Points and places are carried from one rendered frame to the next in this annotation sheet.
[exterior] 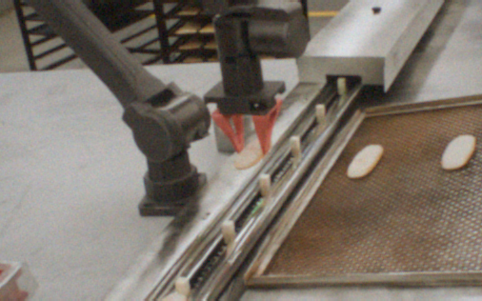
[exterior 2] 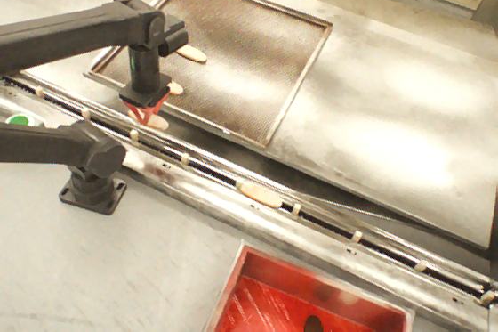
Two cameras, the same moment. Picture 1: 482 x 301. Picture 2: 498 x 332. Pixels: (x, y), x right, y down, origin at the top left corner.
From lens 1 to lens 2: 1.12 m
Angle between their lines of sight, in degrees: 79
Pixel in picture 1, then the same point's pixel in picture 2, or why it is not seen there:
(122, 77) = (69, 142)
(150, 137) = (111, 160)
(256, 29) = (172, 41)
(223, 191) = (138, 155)
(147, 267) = (215, 198)
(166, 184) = (110, 183)
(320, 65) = not seen: outside the picture
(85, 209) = (76, 255)
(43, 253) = (137, 279)
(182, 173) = not seen: hidden behind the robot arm
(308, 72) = not seen: outside the picture
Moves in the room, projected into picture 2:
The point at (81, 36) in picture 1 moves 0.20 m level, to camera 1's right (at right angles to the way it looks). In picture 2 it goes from (22, 141) to (60, 62)
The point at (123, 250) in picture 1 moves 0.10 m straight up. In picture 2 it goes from (156, 224) to (155, 198)
